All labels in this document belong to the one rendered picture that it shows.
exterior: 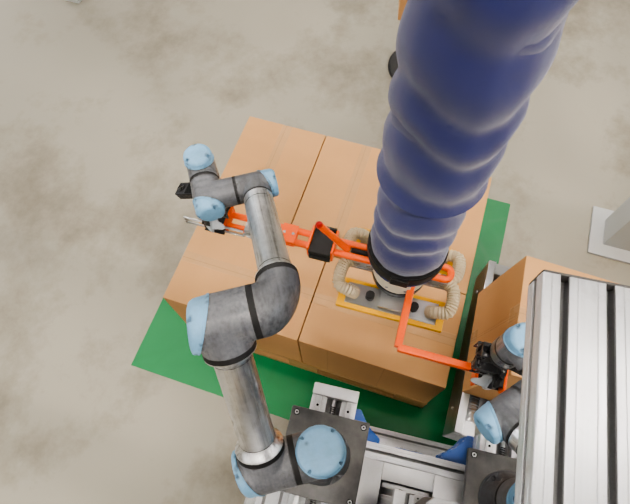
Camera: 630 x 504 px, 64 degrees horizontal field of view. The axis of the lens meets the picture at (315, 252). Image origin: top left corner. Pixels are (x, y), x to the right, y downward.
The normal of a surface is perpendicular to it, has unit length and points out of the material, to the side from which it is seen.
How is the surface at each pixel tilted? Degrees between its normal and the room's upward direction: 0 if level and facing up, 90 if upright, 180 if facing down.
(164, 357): 0
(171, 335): 0
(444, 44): 80
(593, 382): 0
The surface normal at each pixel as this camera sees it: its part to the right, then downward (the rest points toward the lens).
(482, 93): -0.12, 0.83
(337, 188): -0.03, -0.42
